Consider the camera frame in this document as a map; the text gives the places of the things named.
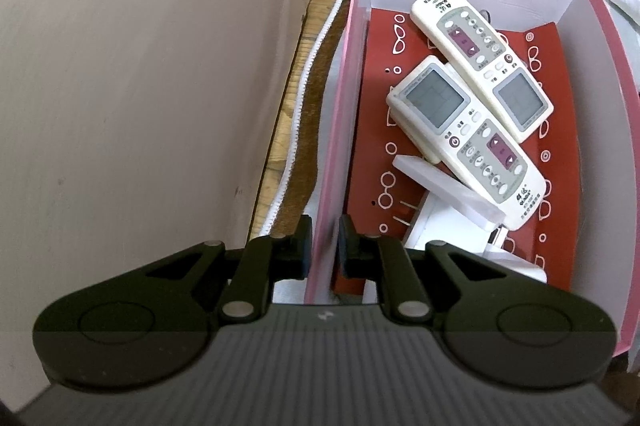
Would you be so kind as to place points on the white power adapter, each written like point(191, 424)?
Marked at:
point(435, 228)

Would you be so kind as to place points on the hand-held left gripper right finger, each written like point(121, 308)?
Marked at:
point(345, 248)

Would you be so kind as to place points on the white air conditioner remote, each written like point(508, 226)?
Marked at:
point(480, 156)
point(475, 41)
point(430, 178)

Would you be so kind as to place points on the brown mat with white trim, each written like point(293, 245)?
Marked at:
point(305, 131)

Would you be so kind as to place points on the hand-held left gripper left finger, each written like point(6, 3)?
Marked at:
point(303, 248)

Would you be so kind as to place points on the red patterned paper liner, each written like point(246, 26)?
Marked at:
point(370, 106)

